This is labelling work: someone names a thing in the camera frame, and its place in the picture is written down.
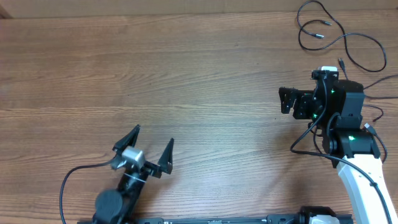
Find long black usb cable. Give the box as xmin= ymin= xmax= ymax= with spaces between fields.
xmin=296 ymin=0 xmax=387 ymax=73

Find right camera cable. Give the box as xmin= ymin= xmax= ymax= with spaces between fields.
xmin=289 ymin=77 xmax=394 ymax=224

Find camera cable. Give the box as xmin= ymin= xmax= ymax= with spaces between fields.
xmin=289 ymin=77 xmax=394 ymax=224
xmin=58 ymin=158 xmax=118 ymax=224

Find left camera cable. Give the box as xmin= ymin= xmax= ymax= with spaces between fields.
xmin=58 ymin=158 xmax=118 ymax=224

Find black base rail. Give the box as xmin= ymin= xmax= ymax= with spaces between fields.
xmin=77 ymin=205 xmax=354 ymax=224

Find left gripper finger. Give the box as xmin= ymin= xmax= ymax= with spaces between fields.
xmin=158 ymin=138 xmax=174 ymax=174
xmin=113 ymin=124 xmax=141 ymax=152

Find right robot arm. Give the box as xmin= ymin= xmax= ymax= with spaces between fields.
xmin=279 ymin=79 xmax=397 ymax=223

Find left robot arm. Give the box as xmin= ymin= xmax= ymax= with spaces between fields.
xmin=91 ymin=125 xmax=174 ymax=224

